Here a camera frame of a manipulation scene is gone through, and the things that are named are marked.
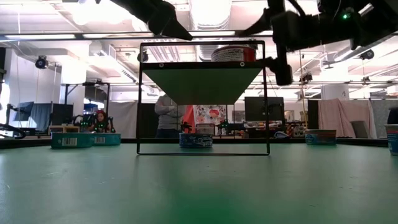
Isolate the silver ventilation duct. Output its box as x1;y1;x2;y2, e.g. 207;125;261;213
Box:
189;0;233;63

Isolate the black ceiling light rail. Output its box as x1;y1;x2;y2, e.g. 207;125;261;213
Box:
0;29;274;41

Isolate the blue fish-print seafood can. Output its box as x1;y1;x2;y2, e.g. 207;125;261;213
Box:
179;133;215;149

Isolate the red curtain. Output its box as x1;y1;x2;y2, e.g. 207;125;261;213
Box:
182;105;197;134

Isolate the white curtain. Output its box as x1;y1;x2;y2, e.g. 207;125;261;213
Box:
107;100;139;130

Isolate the light wooden rack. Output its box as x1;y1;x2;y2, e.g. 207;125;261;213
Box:
48;124;81;134

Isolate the gold-lid pink salmon can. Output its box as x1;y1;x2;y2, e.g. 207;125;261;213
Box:
304;129;337;146
384;124;398;156

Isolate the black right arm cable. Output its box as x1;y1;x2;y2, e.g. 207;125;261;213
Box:
287;0;308;18

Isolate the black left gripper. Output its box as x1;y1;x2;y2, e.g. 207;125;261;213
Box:
110;0;193;41

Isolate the floral poster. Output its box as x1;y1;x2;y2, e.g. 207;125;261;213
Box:
194;105;228;125

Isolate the black metal frame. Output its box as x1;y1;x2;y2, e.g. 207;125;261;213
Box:
63;81;111;128

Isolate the person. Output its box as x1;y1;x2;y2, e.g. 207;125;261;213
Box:
154;94;187;139
90;109;109;134

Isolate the green-label silver-lid can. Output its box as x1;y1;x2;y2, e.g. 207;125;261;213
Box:
51;133;94;149

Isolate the wooden shelf with black frame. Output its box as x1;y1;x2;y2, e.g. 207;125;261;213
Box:
136;40;271;156

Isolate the thin hanging cable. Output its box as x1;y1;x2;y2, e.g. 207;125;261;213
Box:
297;49;308;121

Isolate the black table frame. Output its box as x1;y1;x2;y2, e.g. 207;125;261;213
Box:
0;136;389;149

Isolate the black panel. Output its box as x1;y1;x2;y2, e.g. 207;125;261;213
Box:
138;102;163;139

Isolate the blue-label silver-lid can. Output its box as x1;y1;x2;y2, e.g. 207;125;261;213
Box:
91;133;122;146

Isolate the silver-lid seafood can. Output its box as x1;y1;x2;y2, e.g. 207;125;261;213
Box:
211;45;257;62

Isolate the beige curtain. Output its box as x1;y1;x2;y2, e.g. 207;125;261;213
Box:
317;98;376;138

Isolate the black monitor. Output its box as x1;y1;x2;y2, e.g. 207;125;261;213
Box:
244;96;285;122
12;101;35;122
51;103;75;123

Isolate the green table mat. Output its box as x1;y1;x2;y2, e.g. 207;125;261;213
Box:
0;142;398;224

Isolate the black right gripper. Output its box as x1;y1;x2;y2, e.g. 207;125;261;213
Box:
239;0;355;86

